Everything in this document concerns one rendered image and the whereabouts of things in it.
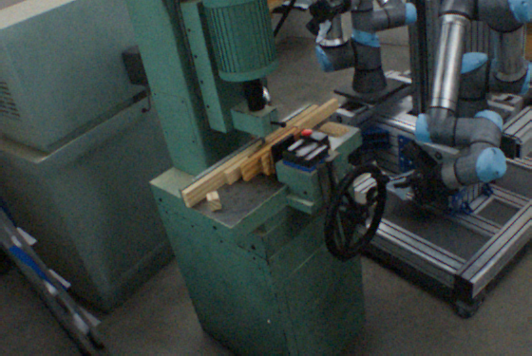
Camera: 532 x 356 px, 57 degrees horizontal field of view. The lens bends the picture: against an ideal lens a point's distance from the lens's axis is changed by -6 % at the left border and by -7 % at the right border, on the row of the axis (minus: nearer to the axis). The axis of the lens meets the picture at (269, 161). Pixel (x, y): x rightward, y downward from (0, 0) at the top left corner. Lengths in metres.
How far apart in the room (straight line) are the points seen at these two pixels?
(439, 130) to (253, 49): 0.53
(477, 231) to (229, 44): 1.42
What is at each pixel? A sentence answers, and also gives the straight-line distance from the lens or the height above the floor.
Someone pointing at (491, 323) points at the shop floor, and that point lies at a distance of 2.30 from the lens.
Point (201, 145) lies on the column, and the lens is 1.71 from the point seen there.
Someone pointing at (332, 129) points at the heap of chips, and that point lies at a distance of 1.72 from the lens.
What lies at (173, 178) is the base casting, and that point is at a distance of 1.87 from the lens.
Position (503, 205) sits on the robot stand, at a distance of 2.55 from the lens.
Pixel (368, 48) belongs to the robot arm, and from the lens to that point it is 2.13.
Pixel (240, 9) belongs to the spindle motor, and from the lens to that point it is 1.39.
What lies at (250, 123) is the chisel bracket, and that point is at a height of 1.04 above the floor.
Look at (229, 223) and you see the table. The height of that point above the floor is 0.90.
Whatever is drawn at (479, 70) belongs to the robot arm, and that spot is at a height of 1.02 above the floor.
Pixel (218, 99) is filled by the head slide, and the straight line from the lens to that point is 1.58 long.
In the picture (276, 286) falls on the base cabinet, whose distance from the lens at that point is 1.64.
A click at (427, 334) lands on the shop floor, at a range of 2.23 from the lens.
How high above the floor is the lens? 1.73
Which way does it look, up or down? 30 degrees down
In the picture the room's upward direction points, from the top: 11 degrees counter-clockwise
